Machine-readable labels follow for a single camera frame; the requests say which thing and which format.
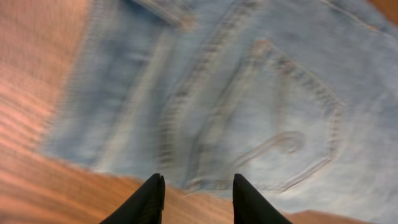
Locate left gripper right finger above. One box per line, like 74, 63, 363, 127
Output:
233, 174, 292, 224

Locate light blue denim jeans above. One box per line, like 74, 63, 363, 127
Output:
42, 0, 397, 223

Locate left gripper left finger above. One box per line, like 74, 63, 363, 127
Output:
100, 173, 165, 224

